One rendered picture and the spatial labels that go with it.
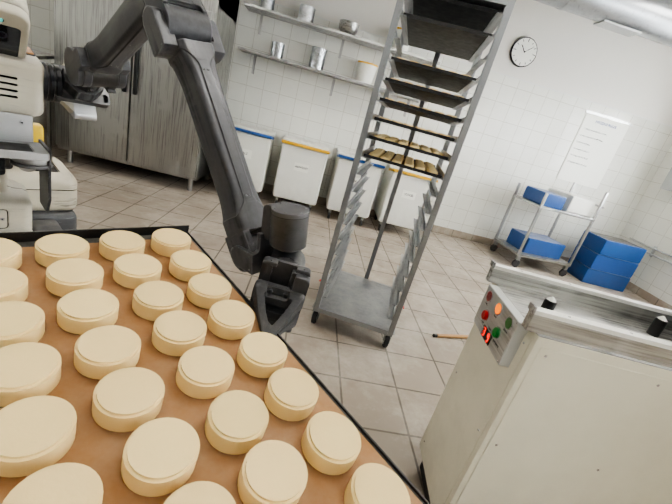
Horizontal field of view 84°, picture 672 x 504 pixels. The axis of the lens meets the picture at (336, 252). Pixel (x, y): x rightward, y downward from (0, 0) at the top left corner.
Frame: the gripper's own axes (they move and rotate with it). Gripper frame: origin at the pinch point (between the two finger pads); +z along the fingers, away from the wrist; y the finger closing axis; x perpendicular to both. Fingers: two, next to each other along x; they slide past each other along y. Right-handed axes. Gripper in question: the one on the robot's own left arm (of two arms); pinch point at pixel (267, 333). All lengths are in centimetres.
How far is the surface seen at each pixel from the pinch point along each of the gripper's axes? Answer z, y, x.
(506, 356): -45, 22, -64
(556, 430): -38, 36, -84
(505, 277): -70, 10, -69
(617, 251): -388, 46, -389
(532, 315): -42, 7, -62
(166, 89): -357, 32, 156
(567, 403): -38, 27, -82
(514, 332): -45, 15, -63
